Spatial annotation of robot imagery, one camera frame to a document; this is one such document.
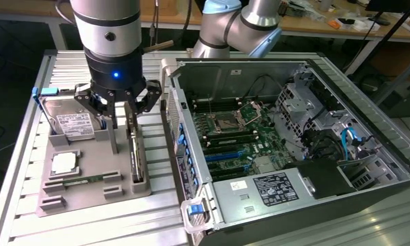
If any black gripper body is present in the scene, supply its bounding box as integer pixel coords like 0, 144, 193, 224
84, 48, 148, 91

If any black graphics card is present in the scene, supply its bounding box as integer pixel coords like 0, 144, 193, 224
124, 101, 148, 183

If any silver hard disk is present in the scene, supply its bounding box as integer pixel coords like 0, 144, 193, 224
43, 96, 100, 141

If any blue disk carrier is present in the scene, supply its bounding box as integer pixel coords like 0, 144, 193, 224
32, 86, 105, 136

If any black RAM slot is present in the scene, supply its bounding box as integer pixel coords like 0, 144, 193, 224
192, 98, 241, 107
193, 104, 243, 114

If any CPU socket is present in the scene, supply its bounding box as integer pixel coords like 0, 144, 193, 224
213, 112, 243, 134

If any blue card retainer strip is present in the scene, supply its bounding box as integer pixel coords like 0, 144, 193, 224
177, 122, 203, 187

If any grey parts rack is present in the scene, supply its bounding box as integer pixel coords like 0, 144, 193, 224
36, 112, 153, 218

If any silver CPU chip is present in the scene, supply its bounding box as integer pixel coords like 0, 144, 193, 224
51, 153, 80, 173

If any metal socket cover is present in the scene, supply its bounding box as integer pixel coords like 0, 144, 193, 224
237, 100, 263, 124

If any blue expansion slot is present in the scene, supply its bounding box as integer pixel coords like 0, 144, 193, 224
204, 151, 244, 162

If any green RAM stick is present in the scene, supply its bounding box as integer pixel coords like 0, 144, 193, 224
63, 175, 105, 184

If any green motherboard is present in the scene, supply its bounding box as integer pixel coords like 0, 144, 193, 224
191, 96, 296, 180

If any black expansion slot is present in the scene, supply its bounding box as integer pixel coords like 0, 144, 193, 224
209, 167, 248, 180

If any silver drive cage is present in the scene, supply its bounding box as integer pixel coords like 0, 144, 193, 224
275, 81, 330, 129

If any silver chipset heatsink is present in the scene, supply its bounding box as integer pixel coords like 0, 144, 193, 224
253, 156, 283, 175

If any blue case latch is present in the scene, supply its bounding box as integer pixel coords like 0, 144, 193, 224
185, 203, 205, 217

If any grey power supply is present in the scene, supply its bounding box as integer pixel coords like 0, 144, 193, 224
211, 170, 317, 224

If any cluttered wooden desk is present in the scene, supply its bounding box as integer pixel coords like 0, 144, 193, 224
279, 0, 410, 75

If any silver disk bay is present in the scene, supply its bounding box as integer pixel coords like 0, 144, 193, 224
326, 109, 384, 165

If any black air shroud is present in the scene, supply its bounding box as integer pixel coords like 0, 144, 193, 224
283, 160, 360, 201

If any black white desk device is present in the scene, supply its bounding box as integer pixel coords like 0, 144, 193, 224
340, 17, 381, 33

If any black open PC case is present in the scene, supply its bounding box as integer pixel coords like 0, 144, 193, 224
160, 57, 410, 246

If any dark grey floor box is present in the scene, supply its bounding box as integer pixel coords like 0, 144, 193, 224
378, 81, 410, 119

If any black tripod pole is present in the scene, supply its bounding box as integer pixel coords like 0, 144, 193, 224
341, 0, 410, 73

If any black monitor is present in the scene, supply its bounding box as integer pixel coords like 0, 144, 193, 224
365, 0, 410, 26

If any thin hanging cable with plug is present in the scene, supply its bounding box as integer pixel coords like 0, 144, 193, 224
149, 0, 157, 46

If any thick black cable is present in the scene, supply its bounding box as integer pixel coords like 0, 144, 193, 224
183, 0, 195, 32

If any black looped wire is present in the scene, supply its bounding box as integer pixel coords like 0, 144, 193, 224
241, 74, 285, 105

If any wooden desk with white frame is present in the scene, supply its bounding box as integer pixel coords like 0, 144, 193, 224
0, 0, 207, 51

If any blue wire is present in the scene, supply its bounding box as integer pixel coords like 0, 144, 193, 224
341, 126, 361, 161

